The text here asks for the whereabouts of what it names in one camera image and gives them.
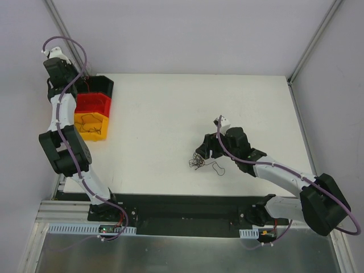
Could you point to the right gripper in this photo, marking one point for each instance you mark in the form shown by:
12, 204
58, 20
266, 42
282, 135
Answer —
211, 145

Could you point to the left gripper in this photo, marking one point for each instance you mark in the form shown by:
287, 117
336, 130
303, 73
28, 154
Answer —
81, 78

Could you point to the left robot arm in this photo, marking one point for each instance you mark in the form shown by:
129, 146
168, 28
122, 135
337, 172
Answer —
64, 147

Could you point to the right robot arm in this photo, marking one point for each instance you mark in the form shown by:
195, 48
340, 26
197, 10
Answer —
317, 200

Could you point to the black storage bin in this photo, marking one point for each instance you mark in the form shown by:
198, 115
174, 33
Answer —
96, 84

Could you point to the red storage bin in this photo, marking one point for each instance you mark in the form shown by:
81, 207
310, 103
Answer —
93, 103

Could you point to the yellow storage bin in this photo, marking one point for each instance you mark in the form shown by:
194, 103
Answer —
91, 126

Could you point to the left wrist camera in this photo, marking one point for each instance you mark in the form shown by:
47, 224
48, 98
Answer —
56, 52

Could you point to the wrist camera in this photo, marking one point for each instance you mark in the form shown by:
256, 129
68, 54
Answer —
222, 123
56, 52

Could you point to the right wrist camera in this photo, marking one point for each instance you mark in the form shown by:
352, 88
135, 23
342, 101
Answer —
222, 123

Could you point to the left aluminium frame post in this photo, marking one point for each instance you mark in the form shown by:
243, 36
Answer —
61, 27

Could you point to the aluminium frame post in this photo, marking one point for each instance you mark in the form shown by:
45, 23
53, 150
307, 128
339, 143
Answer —
324, 24
61, 27

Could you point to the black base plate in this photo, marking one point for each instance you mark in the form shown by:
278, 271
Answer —
187, 216

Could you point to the right white cable duct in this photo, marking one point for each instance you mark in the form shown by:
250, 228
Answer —
249, 233

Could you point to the white cable duct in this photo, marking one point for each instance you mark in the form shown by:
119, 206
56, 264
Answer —
90, 229
249, 233

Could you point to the left white cable duct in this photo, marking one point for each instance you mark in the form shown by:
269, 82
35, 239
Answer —
90, 229

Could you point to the right aluminium frame post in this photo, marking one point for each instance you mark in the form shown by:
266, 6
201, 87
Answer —
324, 24

